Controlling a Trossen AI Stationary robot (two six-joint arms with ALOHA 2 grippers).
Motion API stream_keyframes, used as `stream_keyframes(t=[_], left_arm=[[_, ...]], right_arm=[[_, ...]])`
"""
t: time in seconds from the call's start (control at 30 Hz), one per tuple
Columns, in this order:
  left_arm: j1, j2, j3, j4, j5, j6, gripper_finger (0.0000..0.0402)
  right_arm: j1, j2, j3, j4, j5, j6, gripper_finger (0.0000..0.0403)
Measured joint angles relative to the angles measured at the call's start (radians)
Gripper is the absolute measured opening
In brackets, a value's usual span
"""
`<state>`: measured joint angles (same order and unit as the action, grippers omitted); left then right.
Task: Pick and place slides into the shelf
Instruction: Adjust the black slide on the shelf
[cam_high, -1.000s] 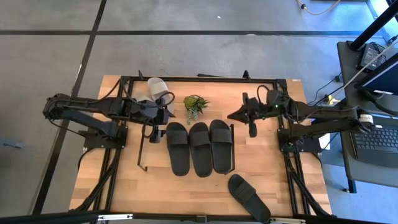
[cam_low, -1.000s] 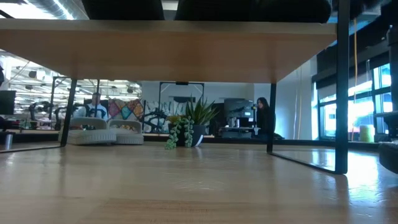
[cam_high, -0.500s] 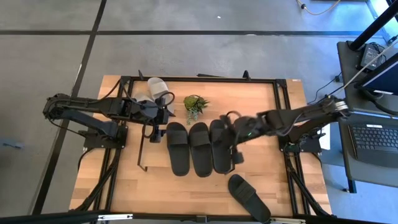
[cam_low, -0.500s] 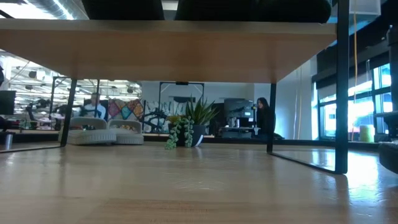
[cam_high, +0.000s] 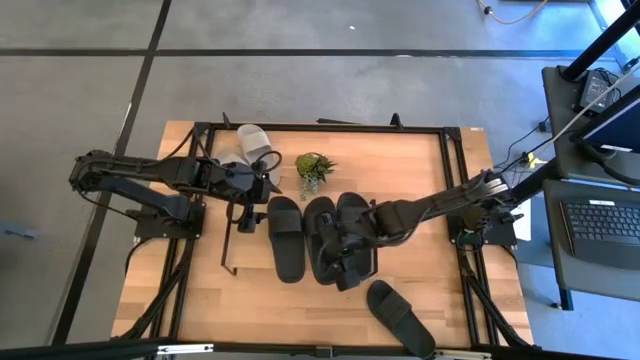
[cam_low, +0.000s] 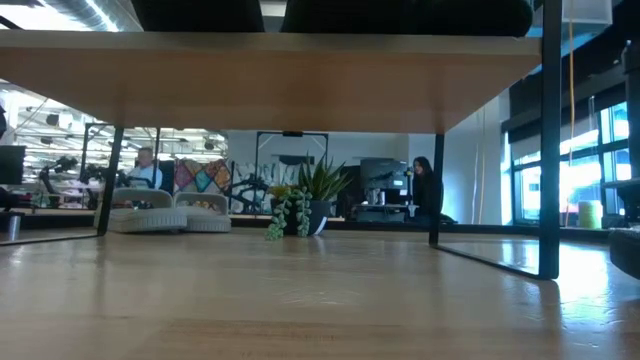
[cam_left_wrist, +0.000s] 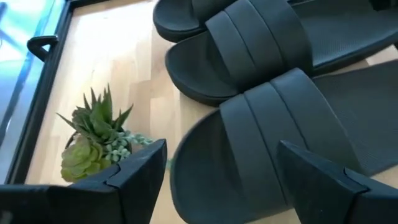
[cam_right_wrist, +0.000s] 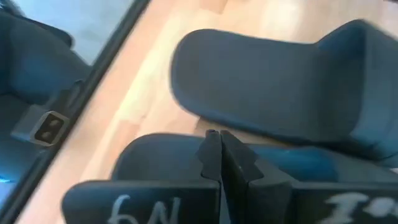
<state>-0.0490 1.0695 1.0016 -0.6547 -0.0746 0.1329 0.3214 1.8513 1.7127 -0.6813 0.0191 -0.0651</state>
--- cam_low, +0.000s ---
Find wooden shelf black metal legs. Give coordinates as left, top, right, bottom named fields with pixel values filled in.
left=0, top=0, right=564, bottom=281

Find grey rubber slide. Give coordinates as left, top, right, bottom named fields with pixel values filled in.
left=174, top=192, right=233, bottom=234
left=107, top=188, right=189, bottom=234

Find succulent plants in black pot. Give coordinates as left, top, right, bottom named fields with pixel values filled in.
left=263, top=154, right=354, bottom=242

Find black desk monitor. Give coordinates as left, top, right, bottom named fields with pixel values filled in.
left=359, top=158, right=409, bottom=191

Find grey background desk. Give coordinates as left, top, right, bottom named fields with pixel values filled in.
left=349, top=202, right=416, bottom=224

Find dark bicycle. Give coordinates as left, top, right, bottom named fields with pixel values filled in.
left=227, top=174, right=274, bottom=215

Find person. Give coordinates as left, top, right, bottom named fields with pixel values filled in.
left=410, top=155, right=446, bottom=226
left=127, top=147, right=165, bottom=190

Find colourful patchwork panel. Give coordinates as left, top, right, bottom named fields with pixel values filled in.
left=173, top=158, right=232, bottom=195

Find black rectangular screen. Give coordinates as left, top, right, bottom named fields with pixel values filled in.
left=158, top=159, right=176, bottom=195

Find yellow-green cup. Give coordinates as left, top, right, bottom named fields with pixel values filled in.
left=577, top=199, right=605, bottom=230

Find black computer monitor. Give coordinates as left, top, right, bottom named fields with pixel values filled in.
left=0, top=144, right=26, bottom=185

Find silver metal cylinder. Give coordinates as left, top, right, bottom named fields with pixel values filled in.
left=0, top=212, right=25, bottom=241

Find white ceiling lamp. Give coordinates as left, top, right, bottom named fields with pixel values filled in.
left=562, top=0, right=614, bottom=27

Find black aluminium table frame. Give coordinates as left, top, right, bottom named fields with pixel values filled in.
left=0, top=207, right=611, bottom=244

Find silver ventilation duct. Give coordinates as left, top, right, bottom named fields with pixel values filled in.
left=39, top=0, right=144, bottom=32

